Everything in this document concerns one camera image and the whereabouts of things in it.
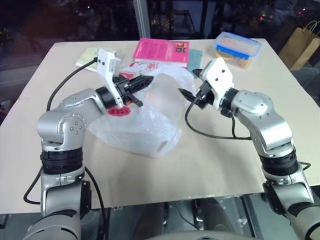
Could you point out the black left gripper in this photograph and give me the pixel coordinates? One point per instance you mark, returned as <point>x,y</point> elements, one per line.
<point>123,87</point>

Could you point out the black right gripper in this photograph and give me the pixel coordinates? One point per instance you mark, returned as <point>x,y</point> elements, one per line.
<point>205,96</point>

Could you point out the clear plastic bag red print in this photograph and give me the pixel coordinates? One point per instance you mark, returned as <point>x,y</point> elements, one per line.
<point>150,120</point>

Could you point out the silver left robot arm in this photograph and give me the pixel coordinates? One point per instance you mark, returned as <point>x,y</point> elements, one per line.
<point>72,125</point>

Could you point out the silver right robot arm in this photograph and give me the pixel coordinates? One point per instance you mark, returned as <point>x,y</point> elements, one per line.
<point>265,117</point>

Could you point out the brown paper bag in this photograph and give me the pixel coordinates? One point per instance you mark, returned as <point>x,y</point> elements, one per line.
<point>300,47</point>

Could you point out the teal sponge pad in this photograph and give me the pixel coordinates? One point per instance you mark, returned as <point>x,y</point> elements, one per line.
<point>195,58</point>

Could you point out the pink book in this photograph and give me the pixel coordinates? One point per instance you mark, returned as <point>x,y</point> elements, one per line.
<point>155,51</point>

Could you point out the clear container blue lid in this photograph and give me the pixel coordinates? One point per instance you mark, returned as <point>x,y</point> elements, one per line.
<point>235,43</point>

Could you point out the pale yellow-green packet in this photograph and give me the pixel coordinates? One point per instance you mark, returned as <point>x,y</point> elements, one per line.
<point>86,56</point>

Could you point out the ribbed metal pole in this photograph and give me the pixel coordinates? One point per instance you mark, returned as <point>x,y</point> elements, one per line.
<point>142,17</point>

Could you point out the beige cardboard table sheet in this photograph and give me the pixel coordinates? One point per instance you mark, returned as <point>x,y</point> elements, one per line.
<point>212,162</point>

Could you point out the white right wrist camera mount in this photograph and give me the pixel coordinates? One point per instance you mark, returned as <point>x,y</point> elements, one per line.
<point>217,72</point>

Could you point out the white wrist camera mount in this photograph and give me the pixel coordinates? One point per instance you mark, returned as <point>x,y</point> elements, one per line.
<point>217,72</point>
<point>106,62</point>

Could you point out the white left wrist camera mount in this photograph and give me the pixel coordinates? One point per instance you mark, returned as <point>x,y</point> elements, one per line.
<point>106,62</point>

